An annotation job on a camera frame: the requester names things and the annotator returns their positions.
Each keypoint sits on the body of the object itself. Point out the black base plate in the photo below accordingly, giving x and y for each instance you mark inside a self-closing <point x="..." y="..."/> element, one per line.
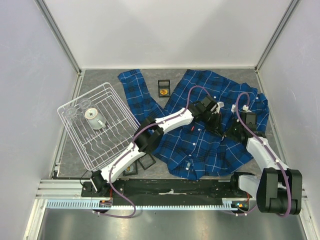
<point x="207" y="187"/>

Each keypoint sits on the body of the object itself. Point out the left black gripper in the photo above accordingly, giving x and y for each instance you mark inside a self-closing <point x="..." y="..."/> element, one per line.
<point x="217" y="126"/>

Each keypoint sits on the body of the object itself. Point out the white wire dish rack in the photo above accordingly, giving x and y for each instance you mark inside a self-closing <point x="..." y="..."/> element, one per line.
<point x="97" y="148"/>

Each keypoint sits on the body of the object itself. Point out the orange round brooch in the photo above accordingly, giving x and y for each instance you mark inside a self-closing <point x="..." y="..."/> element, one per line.
<point x="163" y="92"/>

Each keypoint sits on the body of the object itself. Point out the left aluminium frame post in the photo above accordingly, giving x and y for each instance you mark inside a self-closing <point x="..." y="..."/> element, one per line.
<point x="43" y="7"/>

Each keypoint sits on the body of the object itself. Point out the clear glass left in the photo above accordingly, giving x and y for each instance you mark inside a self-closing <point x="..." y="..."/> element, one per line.
<point x="72" y="115"/>

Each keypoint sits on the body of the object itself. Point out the right aluminium frame post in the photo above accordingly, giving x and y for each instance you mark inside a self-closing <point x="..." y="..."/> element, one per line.
<point x="293" y="4"/>

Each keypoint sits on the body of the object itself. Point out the black frame front middle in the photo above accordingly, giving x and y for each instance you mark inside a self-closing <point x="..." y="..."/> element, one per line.
<point x="146" y="161"/>

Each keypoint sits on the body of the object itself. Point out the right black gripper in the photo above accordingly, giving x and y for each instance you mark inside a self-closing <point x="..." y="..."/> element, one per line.
<point x="234" y="121"/>

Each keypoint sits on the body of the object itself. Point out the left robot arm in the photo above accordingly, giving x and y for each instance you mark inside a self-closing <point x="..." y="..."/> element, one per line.
<point x="150" y="133"/>

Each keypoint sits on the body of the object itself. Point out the aluminium frame post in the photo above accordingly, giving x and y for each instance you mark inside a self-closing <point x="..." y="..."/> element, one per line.
<point x="43" y="7"/>
<point x="293" y="4"/>

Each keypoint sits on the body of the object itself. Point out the black frame at back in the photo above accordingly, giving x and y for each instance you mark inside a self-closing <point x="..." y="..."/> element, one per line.
<point x="164" y="84"/>

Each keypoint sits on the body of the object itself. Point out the light blue cable duct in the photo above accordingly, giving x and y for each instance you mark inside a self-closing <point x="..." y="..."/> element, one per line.
<point x="103" y="204"/>

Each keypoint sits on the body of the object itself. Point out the white ceramic mug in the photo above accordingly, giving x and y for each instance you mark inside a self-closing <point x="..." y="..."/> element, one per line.
<point x="95" y="119"/>

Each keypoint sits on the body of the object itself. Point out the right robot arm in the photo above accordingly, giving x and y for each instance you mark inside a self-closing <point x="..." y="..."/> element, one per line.
<point x="279" y="189"/>

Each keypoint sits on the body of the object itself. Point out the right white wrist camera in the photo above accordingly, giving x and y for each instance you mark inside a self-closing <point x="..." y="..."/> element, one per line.
<point x="245" y="108"/>

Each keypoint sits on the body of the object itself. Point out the black frame near rack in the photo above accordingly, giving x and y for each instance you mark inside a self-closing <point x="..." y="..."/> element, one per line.
<point x="134" y="172"/>

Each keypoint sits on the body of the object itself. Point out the blue plaid shirt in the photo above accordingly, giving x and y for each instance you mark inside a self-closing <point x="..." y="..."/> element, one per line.
<point x="191" y="151"/>

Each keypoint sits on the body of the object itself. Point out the light blue round brooch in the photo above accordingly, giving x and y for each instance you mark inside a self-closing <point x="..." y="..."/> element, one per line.
<point x="129" y="169"/>

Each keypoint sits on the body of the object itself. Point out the clear glass right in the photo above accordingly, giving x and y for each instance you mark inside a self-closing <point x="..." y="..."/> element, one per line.
<point x="85" y="104"/>

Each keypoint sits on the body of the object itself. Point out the clear glass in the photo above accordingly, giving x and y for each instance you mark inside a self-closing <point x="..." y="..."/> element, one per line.
<point x="72" y="115"/>
<point x="85" y="104"/>

